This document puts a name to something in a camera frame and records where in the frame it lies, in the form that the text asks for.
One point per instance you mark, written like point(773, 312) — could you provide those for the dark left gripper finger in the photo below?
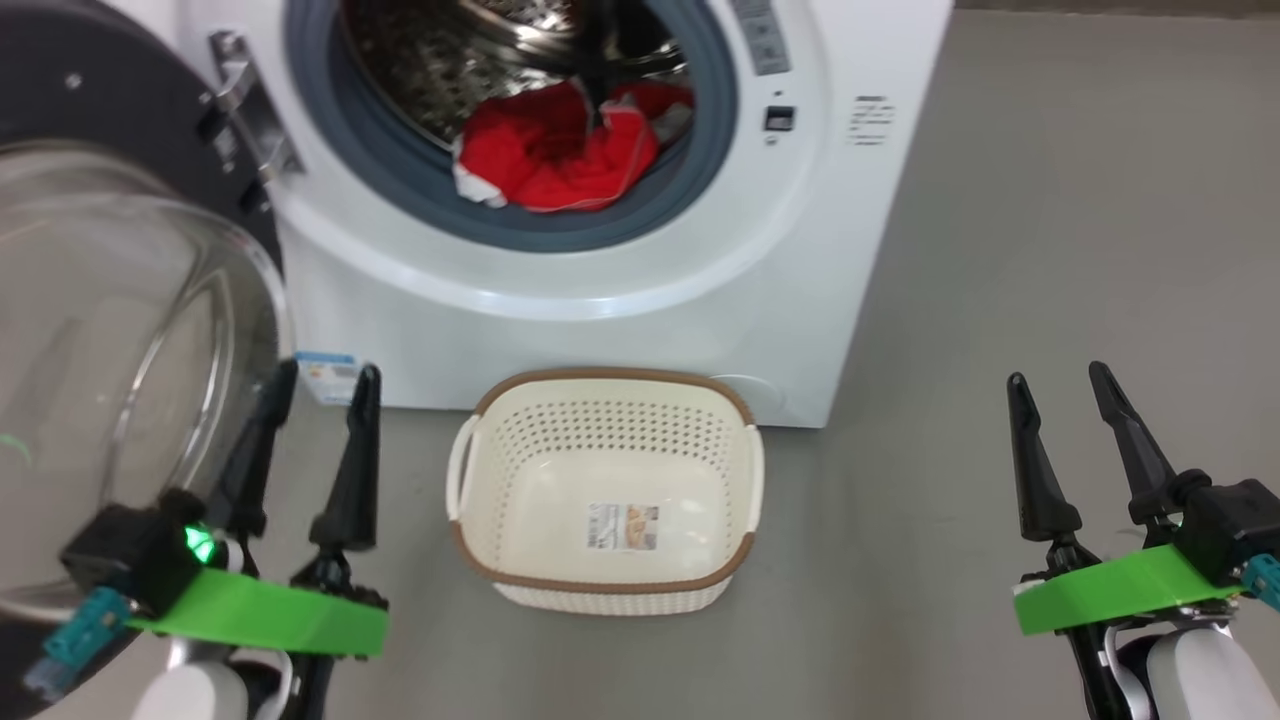
point(255, 460)
point(355, 480)

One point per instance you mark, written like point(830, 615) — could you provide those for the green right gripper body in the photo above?
point(1100, 595)

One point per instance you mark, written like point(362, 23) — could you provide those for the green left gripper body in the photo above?
point(280, 615)

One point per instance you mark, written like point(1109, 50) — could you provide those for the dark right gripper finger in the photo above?
point(1040, 490)
point(1140, 460)

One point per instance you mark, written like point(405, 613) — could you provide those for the red and white garment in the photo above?
point(540, 160)

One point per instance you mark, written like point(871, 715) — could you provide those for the black round washer door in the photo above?
point(120, 90)

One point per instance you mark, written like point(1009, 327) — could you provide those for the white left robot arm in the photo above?
point(190, 695)

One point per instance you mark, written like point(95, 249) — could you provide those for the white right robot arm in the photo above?
point(1200, 680)

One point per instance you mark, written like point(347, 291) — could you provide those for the cream perforated basket brown rim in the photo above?
point(610, 600)

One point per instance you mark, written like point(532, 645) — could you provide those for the white washing machine body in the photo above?
point(800, 300)

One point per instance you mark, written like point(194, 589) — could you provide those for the metal door hinge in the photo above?
point(250, 110)

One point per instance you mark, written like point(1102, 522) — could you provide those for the perforated steel washer drum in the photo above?
point(430, 70)

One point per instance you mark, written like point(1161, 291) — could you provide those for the black door latch socket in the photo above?
point(779, 118)

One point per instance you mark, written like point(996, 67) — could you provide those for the blue energy label sticker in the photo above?
point(325, 380)

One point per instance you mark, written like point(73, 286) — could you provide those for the paper product label sticker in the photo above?
point(622, 527)

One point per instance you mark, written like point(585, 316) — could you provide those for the round white filter cover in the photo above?
point(760, 395)

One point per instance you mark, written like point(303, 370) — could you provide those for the grey skirting board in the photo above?
point(1100, 5)

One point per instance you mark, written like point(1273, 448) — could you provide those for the grey warning sticker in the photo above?
point(760, 35)

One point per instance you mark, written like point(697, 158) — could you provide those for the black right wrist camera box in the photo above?
point(1230, 520)

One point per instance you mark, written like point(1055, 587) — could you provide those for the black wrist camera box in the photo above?
point(130, 550)
point(1230, 520)

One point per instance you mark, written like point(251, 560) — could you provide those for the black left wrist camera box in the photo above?
point(130, 550)

